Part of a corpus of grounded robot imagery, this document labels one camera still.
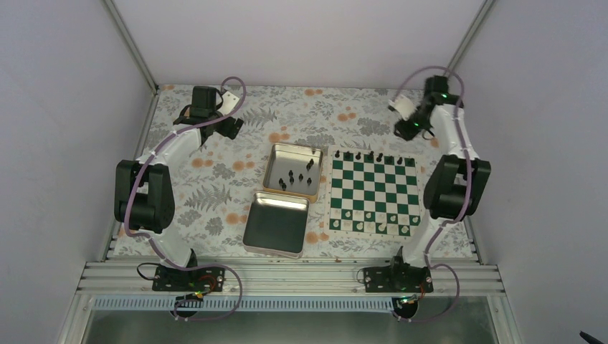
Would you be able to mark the gold metal tin box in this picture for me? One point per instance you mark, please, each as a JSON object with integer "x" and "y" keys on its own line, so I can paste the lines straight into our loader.
{"x": 294, "y": 170}

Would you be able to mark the floral patterned table mat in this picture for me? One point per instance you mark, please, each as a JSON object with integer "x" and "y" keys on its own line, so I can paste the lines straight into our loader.
{"x": 214, "y": 188}

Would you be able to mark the metal tin lid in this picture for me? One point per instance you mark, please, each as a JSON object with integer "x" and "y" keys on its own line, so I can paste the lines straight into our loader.
{"x": 276, "y": 225}

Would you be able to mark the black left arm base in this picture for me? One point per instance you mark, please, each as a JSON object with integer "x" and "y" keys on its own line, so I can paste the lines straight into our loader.
{"x": 209, "y": 279}

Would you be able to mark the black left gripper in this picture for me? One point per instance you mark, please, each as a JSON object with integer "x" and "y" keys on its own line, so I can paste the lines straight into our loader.
{"x": 225, "y": 130}

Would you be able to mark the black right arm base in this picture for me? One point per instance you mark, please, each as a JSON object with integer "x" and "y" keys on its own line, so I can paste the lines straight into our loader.
{"x": 397, "y": 279}

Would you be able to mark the front aluminium rail base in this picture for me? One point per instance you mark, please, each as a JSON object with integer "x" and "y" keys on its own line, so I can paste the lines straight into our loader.
{"x": 263, "y": 277}

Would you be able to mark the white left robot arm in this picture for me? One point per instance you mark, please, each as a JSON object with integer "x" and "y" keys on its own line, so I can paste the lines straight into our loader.
{"x": 144, "y": 200}

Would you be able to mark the green white chess board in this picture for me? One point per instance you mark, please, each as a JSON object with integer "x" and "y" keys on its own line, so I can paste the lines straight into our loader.
{"x": 377, "y": 194}

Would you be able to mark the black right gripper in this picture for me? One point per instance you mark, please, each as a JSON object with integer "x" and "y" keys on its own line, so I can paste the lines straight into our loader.
{"x": 404, "y": 132}

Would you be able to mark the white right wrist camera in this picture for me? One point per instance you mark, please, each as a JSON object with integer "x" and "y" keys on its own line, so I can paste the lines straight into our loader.
{"x": 403, "y": 106}

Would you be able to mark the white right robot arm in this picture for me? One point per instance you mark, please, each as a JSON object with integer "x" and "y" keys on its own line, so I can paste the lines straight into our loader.
{"x": 458, "y": 180}

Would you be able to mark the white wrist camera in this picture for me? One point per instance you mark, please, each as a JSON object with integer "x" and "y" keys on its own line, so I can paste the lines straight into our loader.
{"x": 403, "y": 106}
{"x": 228, "y": 102}

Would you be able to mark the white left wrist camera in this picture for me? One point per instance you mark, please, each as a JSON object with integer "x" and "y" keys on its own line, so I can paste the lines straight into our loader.
{"x": 228, "y": 102}

